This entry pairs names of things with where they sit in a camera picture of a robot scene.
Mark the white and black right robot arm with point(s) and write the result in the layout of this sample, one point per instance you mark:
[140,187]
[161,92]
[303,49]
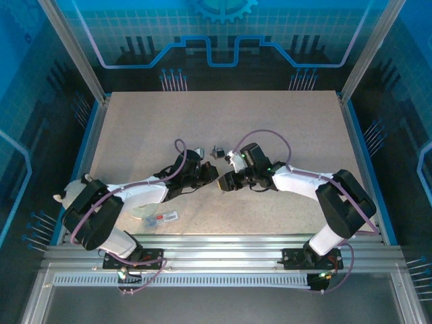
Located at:
[297,180]

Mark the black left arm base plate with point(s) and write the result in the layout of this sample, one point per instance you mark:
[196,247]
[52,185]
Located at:
[152,258]

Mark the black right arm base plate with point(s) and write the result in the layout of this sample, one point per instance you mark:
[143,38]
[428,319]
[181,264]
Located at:
[293,258]

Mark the plastic bag with red label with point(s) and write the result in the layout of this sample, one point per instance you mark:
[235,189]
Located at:
[163,217]

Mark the clear tape roll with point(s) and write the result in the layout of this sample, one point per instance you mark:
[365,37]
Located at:
[145,212]

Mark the white plush toy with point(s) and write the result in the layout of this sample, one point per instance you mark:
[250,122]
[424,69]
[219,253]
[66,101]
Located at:
[72,192]

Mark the small black padlock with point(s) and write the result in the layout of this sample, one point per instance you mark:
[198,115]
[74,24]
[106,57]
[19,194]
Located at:
[220,153]

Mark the aluminium corner post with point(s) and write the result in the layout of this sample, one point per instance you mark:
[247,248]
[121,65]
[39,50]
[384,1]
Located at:
[368,50]
[74,50]

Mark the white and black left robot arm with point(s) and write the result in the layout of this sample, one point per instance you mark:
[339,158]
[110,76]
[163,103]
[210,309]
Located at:
[141,194]

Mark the aluminium rail frame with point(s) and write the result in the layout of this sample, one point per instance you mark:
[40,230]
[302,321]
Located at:
[219,248]

